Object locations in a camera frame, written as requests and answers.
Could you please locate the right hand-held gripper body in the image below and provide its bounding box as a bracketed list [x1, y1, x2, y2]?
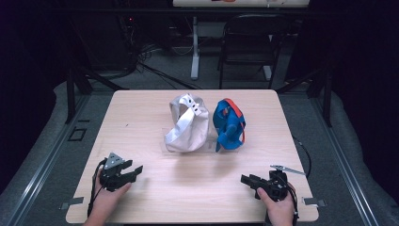
[260, 165, 307, 202]

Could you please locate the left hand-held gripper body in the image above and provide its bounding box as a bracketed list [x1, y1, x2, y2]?
[99, 152, 128, 193]

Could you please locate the blue cap with orange brim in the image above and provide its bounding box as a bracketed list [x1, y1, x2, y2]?
[212, 97, 247, 153]

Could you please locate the white cap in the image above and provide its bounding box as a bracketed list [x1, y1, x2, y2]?
[164, 92, 211, 154]

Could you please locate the person's right hand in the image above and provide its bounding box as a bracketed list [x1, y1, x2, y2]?
[256, 187, 296, 226]

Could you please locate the person's left hand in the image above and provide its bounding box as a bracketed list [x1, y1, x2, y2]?
[83, 170, 133, 226]

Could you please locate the dark equipment cabinet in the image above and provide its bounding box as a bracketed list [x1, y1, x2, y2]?
[72, 8, 139, 72]

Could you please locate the black folding chair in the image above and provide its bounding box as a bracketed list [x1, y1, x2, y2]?
[217, 12, 291, 90]

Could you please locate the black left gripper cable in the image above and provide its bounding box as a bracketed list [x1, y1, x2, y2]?
[88, 158, 107, 218]

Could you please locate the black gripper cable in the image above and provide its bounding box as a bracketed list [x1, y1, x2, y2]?
[288, 135, 313, 226]
[88, 158, 107, 218]

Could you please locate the grey table bracket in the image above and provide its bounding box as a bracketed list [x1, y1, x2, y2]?
[59, 197, 85, 211]
[302, 197, 327, 208]

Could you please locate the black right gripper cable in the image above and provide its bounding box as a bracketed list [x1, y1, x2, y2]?
[288, 135, 313, 226]

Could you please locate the aluminium floor rail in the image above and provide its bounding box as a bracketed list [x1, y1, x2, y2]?
[3, 93, 92, 226]
[309, 93, 382, 226]

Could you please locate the black frame stand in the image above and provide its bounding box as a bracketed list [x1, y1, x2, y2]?
[64, 62, 130, 125]
[276, 64, 333, 128]

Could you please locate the black floor cable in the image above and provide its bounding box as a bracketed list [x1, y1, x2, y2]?
[136, 60, 201, 90]

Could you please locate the bundle of pale floor cables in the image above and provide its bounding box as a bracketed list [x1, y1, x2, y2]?
[137, 41, 196, 58]

